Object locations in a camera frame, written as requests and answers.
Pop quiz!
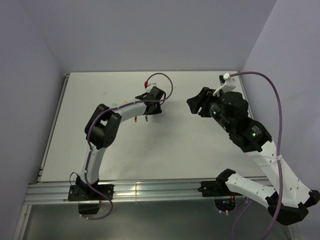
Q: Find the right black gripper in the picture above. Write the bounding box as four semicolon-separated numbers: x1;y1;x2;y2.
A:
186;86;233;133

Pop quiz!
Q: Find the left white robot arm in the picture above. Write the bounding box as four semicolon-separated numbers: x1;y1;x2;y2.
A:
79;86;166;200

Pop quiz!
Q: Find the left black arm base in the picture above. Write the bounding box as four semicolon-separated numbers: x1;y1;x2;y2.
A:
67;177;114;220

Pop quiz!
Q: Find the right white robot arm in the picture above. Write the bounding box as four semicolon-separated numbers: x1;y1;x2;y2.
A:
186;87;320;226

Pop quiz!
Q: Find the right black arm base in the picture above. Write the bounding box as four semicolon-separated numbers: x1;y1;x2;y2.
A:
197;180;241;197

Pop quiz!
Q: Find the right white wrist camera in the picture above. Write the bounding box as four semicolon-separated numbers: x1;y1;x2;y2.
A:
213;73;236;96

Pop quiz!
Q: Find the aluminium rail frame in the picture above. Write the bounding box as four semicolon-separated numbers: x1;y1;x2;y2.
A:
24;174;287;206

